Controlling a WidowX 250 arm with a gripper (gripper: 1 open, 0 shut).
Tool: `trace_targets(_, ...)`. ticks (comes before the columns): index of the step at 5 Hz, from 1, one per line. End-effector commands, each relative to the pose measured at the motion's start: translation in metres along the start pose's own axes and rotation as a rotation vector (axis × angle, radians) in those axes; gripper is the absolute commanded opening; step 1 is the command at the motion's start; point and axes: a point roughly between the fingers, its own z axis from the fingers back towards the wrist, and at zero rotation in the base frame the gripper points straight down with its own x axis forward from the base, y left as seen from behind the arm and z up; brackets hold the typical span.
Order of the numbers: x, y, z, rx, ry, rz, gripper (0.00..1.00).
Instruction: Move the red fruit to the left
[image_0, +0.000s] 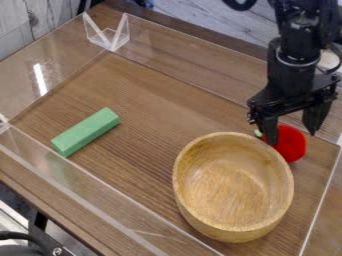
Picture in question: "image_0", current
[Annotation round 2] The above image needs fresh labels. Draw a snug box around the black table leg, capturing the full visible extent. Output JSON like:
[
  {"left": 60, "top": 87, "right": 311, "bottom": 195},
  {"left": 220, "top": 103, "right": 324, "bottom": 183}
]
[{"left": 28, "top": 211, "right": 76, "bottom": 256}]

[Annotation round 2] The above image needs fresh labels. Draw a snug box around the clear acrylic corner bracket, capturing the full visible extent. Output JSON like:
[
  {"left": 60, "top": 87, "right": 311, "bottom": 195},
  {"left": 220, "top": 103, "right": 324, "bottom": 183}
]
[{"left": 81, "top": 13, "right": 129, "bottom": 52}]

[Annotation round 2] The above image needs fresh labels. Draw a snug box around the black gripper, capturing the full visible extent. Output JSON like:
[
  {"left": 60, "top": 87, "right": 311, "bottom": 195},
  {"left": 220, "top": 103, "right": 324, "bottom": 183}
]
[{"left": 247, "top": 74, "right": 340, "bottom": 145}]

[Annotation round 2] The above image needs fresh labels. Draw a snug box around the black cable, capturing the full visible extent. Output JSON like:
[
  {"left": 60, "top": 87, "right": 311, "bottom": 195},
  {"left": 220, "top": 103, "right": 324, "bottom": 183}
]
[{"left": 0, "top": 229, "right": 34, "bottom": 248}]

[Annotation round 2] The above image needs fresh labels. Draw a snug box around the green rectangular block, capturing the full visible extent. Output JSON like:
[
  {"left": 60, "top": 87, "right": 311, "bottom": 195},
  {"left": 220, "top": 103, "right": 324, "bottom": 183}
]
[{"left": 50, "top": 107, "right": 120, "bottom": 157}]

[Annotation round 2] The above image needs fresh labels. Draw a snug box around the red plush strawberry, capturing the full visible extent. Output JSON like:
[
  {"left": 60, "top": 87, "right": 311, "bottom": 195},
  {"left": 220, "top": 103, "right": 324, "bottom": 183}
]
[{"left": 271, "top": 124, "right": 307, "bottom": 163}]

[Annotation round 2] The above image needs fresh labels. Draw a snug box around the wooden bowl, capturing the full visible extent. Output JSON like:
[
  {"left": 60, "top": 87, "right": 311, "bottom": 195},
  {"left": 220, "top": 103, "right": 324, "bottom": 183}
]
[{"left": 172, "top": 132, "right": 293, "bottom": 243}]

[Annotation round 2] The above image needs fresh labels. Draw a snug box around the clear acrylic tray wall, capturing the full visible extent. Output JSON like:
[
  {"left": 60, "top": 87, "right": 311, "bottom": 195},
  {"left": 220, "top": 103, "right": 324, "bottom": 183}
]
[{"left": 0, "top": 115, "right": 223, "bottom": 256}]

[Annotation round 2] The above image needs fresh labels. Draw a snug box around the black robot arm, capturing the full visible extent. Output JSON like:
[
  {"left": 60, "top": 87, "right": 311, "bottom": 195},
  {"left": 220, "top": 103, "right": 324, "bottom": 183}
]
[{"left": 247, "top": 0, "right": 342, "bottom": 145}]

